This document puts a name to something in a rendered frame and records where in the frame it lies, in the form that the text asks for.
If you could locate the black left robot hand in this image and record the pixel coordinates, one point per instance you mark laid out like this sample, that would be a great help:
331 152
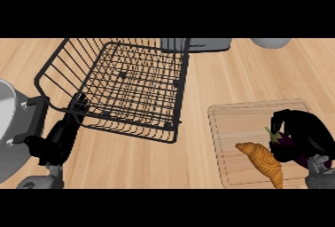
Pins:
59 142

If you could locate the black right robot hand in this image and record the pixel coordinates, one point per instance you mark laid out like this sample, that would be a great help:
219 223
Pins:
309 130

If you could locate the purple eggplant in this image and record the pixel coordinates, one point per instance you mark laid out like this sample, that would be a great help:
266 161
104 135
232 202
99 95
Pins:
284 140

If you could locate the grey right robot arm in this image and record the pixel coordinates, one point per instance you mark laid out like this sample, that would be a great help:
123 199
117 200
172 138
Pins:
322 177

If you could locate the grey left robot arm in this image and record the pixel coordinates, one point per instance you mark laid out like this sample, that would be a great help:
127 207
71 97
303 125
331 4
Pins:
43 180

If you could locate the pale wooden cutting board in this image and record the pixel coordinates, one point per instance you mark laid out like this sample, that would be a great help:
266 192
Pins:
238 124

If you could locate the golden brown croissant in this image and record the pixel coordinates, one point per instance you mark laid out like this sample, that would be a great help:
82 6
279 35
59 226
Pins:
262 159

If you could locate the grey round bowl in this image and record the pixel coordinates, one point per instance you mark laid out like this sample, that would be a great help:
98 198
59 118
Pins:
270 42

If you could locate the grey boxy appliance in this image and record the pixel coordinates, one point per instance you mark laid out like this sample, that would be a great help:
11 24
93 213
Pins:
210 44

